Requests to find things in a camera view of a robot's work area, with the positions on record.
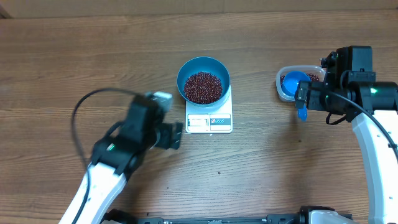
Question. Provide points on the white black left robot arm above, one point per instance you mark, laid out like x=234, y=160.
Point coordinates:
x=119, y=153

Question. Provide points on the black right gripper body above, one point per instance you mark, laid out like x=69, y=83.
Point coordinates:
x=317, y=101

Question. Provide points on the white digital kitchen scale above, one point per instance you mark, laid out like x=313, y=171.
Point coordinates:
x=214, y=119

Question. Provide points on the clear plastic food container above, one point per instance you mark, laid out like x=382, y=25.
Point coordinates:
x=303, y=68

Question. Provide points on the blue plastic scoop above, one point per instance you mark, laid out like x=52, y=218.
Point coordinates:
x=290, y=85

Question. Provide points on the red beans in bowl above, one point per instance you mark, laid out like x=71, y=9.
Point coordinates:
x=203, y=88

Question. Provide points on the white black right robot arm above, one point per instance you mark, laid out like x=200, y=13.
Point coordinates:
x=350, y=89

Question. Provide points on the teal plastic bowl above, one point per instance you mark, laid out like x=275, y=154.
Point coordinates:
x=203, y=64

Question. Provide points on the red adzuki beans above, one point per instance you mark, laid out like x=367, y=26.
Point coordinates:
x=313, y=77

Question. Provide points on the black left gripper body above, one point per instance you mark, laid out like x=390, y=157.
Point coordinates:
x=165, y=134

